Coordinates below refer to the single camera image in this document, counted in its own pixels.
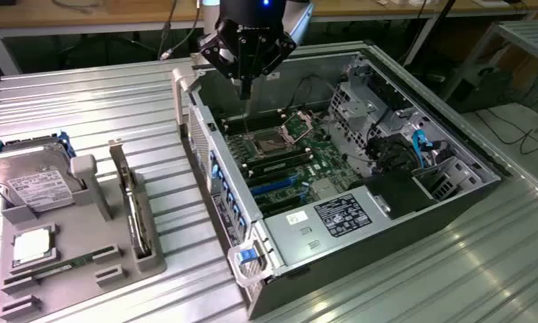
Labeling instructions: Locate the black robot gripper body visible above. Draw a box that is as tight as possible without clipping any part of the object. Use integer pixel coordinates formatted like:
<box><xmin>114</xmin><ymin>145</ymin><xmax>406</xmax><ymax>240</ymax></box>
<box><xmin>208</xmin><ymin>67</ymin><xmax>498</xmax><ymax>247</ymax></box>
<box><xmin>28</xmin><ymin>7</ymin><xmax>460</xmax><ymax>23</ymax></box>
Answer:
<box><xmin>219</xmin><ymin>0</ymin><xmax>290</xmax><ymax>41</ymax></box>

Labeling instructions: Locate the green graphics card with bracket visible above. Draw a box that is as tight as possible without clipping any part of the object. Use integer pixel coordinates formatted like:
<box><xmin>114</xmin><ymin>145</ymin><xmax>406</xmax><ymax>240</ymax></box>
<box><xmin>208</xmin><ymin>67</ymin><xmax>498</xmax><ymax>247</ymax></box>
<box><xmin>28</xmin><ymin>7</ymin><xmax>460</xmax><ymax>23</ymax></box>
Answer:
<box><xmin>108</xmin><ymin>139</ymin><xmax>156</xmax><ymax>260</ymax></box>

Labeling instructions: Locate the thin metal locking lever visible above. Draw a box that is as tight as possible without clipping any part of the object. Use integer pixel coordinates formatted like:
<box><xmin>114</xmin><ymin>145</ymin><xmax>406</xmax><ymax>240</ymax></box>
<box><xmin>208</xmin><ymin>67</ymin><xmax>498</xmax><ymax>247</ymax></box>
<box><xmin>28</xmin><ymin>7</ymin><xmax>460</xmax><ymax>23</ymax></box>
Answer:
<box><xmin>244</xmin><ymin>99</ymin><xmax>254</xmax><ymax>139</ymax></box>

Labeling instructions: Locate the metal socket cover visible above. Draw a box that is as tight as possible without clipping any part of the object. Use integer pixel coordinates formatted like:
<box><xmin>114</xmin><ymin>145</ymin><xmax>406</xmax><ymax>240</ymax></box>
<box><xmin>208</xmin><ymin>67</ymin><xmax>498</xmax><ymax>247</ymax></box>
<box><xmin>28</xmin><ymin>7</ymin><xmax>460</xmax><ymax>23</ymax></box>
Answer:
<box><xmin>279</xmin><ymin>110</ymin><xmax>319</xmax><ymax>143</ymax></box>

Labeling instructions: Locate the metal disk bay cage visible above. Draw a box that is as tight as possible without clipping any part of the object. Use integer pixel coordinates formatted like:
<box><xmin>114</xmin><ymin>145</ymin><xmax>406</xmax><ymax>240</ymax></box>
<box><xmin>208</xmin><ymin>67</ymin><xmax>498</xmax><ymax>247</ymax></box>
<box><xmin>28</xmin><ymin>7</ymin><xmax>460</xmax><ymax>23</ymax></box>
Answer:
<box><xmin>330</xmin><ymin>55</ymin><xmax>426</xmax><ymax>162</ymax></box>

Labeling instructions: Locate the CPU socket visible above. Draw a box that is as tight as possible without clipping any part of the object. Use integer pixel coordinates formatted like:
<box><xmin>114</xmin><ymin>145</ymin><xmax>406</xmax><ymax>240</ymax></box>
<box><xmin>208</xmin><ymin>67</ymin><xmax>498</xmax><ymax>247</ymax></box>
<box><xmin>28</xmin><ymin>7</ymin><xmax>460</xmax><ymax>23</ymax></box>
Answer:
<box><xmin>252</xmin><ymin>132</ymin><xmax>294</xmax><ymax>158</ymax></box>

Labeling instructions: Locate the black RAM slot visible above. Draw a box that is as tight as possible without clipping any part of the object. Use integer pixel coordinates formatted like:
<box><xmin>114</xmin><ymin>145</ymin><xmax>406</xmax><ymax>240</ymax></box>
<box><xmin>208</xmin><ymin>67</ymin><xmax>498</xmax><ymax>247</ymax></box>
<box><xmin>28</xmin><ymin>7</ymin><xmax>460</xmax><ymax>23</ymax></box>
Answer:
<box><xmin>246</xmin><ymin>155</ymin><xmax>316</xmax><ymax>174</ymax></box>
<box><xmin>243</xmin><ymin>147</ymin><xmax>315</xmax><ymax>166</ymax></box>
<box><xmin>244</xmin><ymin>151</ymin><xmax>315</xmax><ymax>170</ymax></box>
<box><xmin>248</xmin><ymin>159</ymin><xmax>318</xmax><ymax>177</ymax></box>

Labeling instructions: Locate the green motherboard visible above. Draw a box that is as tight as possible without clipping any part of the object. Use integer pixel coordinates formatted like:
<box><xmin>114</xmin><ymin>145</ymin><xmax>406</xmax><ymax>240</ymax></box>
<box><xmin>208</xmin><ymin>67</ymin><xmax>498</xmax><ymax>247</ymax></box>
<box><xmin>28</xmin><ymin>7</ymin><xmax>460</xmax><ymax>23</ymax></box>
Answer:
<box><xmin>222</xmin><ymin>109</ymin><xmax>374</xmax><ymax>218</ymax></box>

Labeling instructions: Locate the blue expansion slot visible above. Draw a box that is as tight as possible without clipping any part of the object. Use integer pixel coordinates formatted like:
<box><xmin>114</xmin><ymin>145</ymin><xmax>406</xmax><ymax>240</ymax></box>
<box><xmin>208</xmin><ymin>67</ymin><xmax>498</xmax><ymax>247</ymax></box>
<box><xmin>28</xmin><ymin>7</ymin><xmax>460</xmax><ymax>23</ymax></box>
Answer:
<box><xmin>250</xmin><ymin>177</ymin><xmax>298</xmax><ymax>195</ymax></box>

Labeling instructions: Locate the silver chipset heatsink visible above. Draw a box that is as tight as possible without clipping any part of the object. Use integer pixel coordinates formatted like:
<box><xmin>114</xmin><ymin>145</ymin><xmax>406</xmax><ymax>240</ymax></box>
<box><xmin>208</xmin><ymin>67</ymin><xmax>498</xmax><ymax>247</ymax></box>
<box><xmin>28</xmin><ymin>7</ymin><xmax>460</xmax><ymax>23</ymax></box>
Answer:
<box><xmin>315</xmin><ymin>180</ymin><xmax>339</xmax><ymax>196</ymax></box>

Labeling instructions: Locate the long black expansion slot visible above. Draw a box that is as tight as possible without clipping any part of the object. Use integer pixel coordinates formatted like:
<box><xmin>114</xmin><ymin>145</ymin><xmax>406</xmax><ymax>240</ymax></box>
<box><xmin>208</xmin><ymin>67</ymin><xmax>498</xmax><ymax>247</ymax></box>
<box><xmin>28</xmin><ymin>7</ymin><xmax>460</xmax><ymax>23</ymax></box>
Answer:
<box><xmin>255</xmin><ymin>192</ymin><xmax>303</xmax><ymax>207</ymax></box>

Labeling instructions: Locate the black equipment box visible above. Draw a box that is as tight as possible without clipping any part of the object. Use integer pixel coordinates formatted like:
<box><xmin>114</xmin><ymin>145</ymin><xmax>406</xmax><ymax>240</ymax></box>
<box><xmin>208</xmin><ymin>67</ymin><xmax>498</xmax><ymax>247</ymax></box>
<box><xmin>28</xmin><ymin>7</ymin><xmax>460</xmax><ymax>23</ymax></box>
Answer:
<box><xmin>448</xmin><ymin>65</ymin><xmax>521</xmax><ymax>114</ymax></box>

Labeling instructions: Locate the black plastic shroud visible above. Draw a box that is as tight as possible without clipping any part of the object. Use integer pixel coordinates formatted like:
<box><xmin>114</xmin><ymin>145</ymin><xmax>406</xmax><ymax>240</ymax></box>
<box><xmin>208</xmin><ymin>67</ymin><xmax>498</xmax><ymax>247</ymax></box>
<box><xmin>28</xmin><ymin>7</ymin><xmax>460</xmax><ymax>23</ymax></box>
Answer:
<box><xmin>363</xmin><ymin>168</ymin><xmax>438</xmax><ymax>220</ymax></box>

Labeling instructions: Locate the silver hard disk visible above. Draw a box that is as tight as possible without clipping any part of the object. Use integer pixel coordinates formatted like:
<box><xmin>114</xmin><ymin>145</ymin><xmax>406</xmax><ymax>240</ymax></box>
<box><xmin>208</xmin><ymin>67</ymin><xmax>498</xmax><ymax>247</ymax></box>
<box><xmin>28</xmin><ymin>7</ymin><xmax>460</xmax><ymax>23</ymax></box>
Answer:
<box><xmin>0</xmin><ymin>143</ymin><xmax>87</xmax><ymax>213</ymax></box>

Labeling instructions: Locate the metal slat side table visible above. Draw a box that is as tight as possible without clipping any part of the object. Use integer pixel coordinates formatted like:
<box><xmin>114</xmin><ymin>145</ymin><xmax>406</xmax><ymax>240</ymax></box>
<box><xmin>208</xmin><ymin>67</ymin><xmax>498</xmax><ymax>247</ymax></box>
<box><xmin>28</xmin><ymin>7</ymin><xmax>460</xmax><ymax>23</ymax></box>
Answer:
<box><xmin>444</xmin><ymin>18</ymin><xmax>538</xmax><ymax>108</ymax></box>

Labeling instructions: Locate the grey power supply unit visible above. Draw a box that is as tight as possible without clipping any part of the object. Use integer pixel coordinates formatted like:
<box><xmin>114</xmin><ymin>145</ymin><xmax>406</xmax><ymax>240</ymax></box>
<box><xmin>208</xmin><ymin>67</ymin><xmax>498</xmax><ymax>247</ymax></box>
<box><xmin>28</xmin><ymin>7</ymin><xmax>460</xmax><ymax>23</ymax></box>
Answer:
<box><xmin>263</xmin><ymin>186</ymin><xmax>395</xmax><ymax>267</ymax></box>

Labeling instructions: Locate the grey parts rack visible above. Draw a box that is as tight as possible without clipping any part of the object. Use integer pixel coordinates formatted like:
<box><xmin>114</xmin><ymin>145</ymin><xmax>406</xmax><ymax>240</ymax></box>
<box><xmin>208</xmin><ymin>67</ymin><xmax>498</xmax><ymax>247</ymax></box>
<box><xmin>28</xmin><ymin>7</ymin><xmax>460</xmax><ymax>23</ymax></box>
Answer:
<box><xmin>0</xmin><ymin>153</ymin><xmax>170</xmax><ymax>321</ymax></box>

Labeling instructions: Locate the open black PC case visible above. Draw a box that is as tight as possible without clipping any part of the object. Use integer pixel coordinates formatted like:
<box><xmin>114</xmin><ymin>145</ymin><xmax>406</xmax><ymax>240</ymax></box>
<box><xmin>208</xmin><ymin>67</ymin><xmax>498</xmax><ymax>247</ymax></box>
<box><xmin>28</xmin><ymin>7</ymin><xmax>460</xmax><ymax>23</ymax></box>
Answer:
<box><xmin>172</xmin><ymin>40</ymin><xmax>515</xmax><ymax>320</ymax></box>

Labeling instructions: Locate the silver CPU chip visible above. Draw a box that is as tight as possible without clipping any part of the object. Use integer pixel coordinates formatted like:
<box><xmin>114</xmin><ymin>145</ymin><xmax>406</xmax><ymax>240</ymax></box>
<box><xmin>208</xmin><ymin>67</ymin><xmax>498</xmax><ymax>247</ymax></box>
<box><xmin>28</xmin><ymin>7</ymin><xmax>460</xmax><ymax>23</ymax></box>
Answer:
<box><xmin>12</xmin><ymin>229</ymin><xmax>54</xmax><ymax>262</ymax></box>

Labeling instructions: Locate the green RAM stick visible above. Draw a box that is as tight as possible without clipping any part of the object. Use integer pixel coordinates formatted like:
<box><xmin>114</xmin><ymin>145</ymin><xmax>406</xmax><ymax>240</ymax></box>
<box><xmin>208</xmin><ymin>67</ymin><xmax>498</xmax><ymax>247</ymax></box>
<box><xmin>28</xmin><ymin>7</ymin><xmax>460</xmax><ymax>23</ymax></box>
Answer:
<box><xmin>32</xmin><ymin>253</ymin><xmax>103</xmax><ymax>281</ymax></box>

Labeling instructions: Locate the black hanging cable with plug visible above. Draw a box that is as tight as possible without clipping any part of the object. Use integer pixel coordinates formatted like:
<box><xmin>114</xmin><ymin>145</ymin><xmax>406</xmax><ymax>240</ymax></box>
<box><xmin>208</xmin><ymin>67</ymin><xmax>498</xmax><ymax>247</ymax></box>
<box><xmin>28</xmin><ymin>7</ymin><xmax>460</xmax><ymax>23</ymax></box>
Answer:
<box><xmin>159</xmin><ymin>0</ymin><xmax>180</xmax><ymax>62</ymax></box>

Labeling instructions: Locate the grey case handle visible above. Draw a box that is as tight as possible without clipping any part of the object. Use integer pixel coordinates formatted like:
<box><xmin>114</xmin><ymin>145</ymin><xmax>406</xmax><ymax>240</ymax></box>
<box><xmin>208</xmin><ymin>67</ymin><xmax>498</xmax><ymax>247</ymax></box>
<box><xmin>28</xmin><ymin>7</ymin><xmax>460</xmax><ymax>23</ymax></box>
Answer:
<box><xmin>172</xmin><ymin>67</ymin><xmax>204</xmax><ymax>127</ymax></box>
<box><xmin>227</xmin><ymin>239</ymin><xmax>274</xmax><ymax>289</ymax></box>

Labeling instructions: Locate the wooden desk with white frame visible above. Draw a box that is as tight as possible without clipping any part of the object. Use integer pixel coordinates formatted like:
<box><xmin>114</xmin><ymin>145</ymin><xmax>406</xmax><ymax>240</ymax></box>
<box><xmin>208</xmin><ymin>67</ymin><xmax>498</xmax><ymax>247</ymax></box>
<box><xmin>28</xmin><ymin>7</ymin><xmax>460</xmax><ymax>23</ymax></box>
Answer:
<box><xmin>0</xmin><ymin>0</ymin><xmax>538</xmax><ymax>77</ymax></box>

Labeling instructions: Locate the black wire bundle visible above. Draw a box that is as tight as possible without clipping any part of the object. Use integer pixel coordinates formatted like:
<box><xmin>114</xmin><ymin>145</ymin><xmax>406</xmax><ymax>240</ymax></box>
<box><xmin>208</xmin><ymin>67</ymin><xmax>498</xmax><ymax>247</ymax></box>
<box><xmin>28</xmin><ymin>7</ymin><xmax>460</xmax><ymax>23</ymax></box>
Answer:
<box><xmin>367</xmin><ymin>135</ymin><xmax>416</xmax><ymax>176</ymax></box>

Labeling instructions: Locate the blue data wire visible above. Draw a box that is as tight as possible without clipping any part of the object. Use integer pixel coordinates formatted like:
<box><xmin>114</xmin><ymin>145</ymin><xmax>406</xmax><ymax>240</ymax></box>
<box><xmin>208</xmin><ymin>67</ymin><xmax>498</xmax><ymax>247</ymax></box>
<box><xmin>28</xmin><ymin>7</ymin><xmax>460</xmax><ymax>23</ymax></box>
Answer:
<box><xmin>411</xmin><ymin>129</ymin><xmax>435</xmax><ymax>170</ymax></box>

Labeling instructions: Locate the blue disk carrier bracket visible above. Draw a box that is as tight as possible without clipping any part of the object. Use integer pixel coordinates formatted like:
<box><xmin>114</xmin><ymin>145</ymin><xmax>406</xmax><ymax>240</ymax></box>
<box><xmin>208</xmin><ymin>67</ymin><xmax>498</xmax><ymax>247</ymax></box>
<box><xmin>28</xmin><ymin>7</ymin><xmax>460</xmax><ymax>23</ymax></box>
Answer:
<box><xmin>0</xmin><ymin>130</ymin><xmax>80</xmax><ymax>159</ymax></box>

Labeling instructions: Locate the slotted metal bay bracket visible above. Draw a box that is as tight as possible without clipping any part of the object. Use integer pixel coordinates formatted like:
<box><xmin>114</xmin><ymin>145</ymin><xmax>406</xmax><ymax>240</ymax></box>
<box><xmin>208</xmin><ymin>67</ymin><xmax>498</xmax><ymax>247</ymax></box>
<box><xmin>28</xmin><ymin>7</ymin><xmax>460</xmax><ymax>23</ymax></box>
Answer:
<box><xmin>411</xmin><ymin>157</ymin><xmax>494</xmax><ymax>203</ymax></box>

